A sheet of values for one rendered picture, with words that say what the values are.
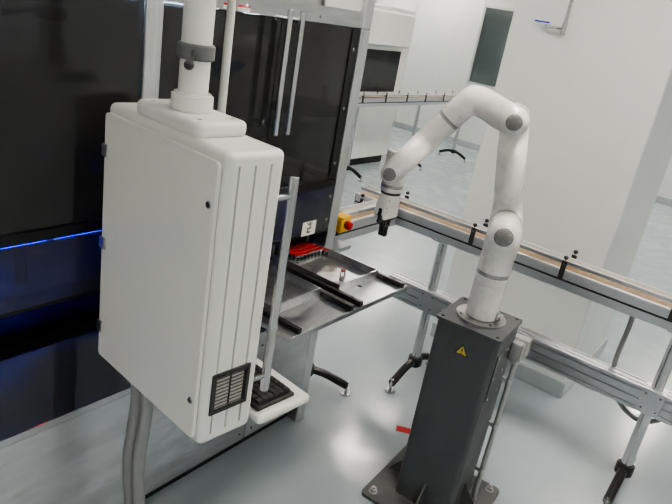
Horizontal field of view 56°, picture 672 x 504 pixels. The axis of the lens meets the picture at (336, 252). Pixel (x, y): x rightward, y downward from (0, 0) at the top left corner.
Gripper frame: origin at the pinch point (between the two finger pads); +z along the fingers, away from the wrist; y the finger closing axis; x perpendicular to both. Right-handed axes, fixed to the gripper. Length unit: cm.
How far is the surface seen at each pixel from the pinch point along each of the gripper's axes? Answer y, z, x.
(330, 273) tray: 8.3, 22.1, -14.9
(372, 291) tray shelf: 6.6, 22.3, 4.6
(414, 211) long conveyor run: -88, 17, -35
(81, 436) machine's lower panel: 106, 61, -30
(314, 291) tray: 31.8, 19.2, -4.1
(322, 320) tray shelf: 41.5, 22.3, 8.2
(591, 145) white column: -143, -31, 27
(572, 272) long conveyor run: -83, 17, 52
